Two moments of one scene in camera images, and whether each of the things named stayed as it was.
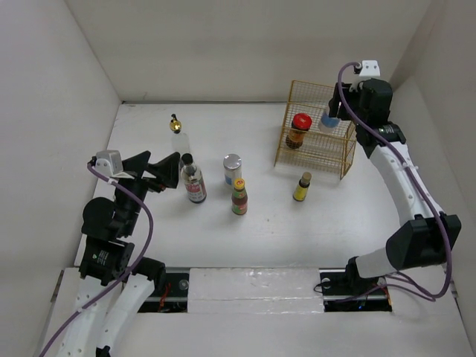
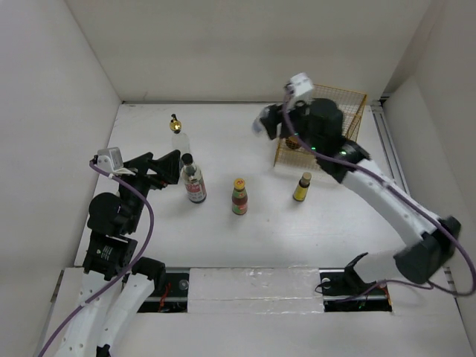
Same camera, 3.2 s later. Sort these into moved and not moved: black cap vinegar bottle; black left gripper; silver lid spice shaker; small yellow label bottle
Moved: silver lid spice shaker
Not moved: small yellow label bottle; black cap vinegar bottle; black left gripper
